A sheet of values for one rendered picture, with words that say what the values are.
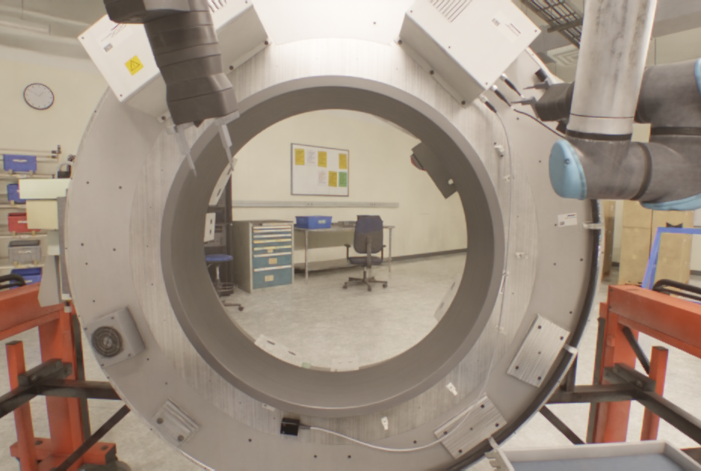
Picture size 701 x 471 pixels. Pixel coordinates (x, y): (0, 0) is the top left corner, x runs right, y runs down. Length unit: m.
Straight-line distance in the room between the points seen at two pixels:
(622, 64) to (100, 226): 1.12
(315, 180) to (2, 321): 6.06
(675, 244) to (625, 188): 6.27
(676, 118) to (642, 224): 6.29
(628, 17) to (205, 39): 0.52
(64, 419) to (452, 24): 1.90
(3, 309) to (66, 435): 0.64
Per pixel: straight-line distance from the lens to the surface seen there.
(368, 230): 5.51
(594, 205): 1.09
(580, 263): 1.11
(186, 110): 0.49
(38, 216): 1.32
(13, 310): 1.61
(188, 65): 0.48
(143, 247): 1.06
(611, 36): 0.62
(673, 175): 0.69
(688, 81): 0.71
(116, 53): 0.95
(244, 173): 6.46
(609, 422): 1.88
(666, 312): 1.54
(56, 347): 1.83
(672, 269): 6.97
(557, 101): 0.82
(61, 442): 2.00
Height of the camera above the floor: 1.27
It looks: 5 degrees down
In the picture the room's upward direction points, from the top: straight up
